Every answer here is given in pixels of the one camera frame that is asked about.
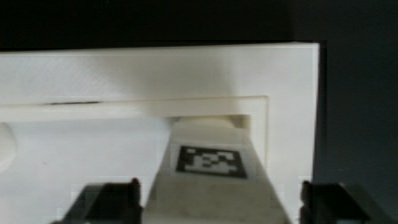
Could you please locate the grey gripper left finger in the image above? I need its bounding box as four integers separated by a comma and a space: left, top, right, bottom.
51, 178, 142, 224

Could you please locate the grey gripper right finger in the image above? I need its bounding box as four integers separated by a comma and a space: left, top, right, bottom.
298, 181, 391, 224

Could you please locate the white table leg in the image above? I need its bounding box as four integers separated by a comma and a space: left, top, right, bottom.
142, 116, 291, 224

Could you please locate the white square table top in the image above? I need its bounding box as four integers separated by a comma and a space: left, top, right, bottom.
0, 43, 320, 224

